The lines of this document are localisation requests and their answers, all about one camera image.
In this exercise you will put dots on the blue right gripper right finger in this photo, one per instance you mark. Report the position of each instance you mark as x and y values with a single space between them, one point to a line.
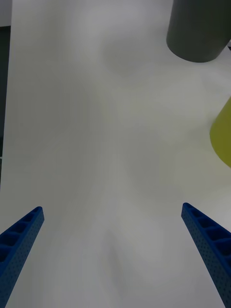
211 247

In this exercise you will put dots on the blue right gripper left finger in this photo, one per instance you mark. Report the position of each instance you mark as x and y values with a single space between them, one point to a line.
16 250

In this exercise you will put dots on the yellow-green plastic waste bin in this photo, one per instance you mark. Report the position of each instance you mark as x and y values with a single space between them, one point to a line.
222 137

